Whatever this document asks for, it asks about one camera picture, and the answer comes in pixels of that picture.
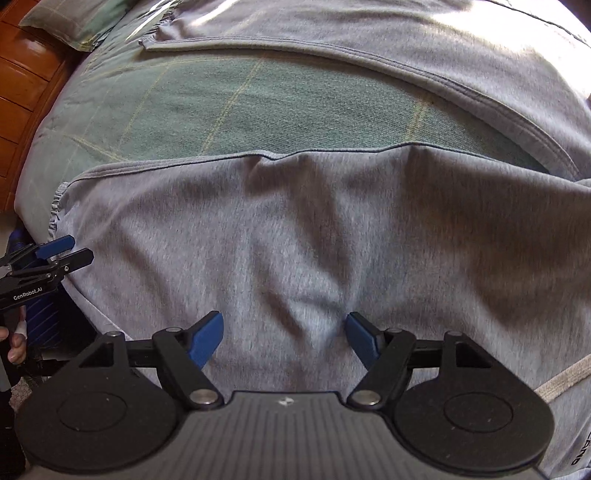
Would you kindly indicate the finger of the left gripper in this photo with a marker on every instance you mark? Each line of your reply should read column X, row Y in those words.
column 27, row 255
column 58, row 268

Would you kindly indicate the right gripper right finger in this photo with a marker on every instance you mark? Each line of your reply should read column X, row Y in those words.
column 451, row 404

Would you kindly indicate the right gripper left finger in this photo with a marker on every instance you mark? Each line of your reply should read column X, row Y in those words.
column 119, row 401

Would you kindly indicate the grey sweatpants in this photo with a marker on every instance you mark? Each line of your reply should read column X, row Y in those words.
column 425, row 237

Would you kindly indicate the person's left hand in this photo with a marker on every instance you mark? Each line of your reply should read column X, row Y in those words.
column 14, row 332

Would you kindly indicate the green plaid bed sheet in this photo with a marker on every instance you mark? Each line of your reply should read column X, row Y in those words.
column 123, row 104

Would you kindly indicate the green plaid pillow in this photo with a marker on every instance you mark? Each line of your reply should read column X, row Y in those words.
column 79, row 24

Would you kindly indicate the wooden bed frame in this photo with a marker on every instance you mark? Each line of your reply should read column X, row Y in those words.
column 34, row 69

